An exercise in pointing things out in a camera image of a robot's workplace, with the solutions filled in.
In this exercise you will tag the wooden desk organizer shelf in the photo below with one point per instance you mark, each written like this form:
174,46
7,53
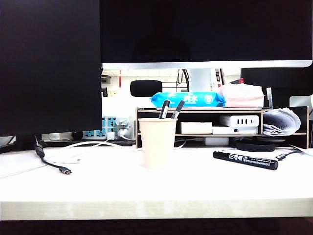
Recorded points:
261,111

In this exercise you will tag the black chair headrest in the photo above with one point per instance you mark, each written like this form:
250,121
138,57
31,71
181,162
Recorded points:
146,88

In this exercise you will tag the rolled printed papers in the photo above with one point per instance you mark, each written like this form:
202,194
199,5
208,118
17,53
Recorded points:
281,122

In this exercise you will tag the silver iMac monitor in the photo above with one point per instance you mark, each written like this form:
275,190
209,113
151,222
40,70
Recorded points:
205,31

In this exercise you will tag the black round plug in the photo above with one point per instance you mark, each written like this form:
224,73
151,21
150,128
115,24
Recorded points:
77,135

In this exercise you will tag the black computer monitor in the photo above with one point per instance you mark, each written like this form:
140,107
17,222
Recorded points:
49,66

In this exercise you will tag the pink tissue pack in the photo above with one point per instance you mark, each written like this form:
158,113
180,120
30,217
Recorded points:
242,96

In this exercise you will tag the handwritten paper sheet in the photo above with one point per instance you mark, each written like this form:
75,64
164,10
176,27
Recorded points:
304,151

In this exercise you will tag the blue wet wipes pack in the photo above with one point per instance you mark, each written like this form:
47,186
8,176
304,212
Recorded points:
188,99

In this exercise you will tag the black marker with grey band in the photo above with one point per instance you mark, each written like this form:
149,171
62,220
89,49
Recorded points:
178,109
164,109

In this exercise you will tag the black permanent marker white print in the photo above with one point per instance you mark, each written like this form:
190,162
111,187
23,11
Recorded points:
244,160

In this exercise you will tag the beige paper cup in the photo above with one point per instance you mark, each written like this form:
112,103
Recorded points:
157,144

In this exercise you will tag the white Apple logo box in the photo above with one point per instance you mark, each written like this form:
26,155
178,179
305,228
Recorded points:
232,130

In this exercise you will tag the small white USB charger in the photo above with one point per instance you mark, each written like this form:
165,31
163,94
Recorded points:
110,136

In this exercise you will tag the white power plug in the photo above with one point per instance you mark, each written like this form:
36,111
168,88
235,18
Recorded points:
123,132

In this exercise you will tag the black round base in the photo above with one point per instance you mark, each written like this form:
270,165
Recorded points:
255,146

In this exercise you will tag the red package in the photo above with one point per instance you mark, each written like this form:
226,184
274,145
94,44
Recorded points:
238,81

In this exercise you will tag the white USB hub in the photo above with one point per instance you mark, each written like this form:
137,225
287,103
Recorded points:
239,121

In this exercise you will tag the blue white power strip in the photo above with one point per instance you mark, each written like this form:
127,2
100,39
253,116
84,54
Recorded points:
97,134

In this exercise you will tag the black rear panel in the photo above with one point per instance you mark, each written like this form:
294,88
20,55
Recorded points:
278,80

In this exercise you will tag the white power adapter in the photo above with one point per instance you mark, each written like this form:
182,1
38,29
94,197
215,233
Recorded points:
216,141

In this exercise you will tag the translucent pen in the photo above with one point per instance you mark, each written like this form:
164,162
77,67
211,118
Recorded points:
269,96

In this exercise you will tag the white floral mug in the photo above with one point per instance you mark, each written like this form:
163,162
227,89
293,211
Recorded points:
311,104

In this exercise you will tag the beige cardboard box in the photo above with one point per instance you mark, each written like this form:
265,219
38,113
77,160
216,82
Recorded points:
195,127

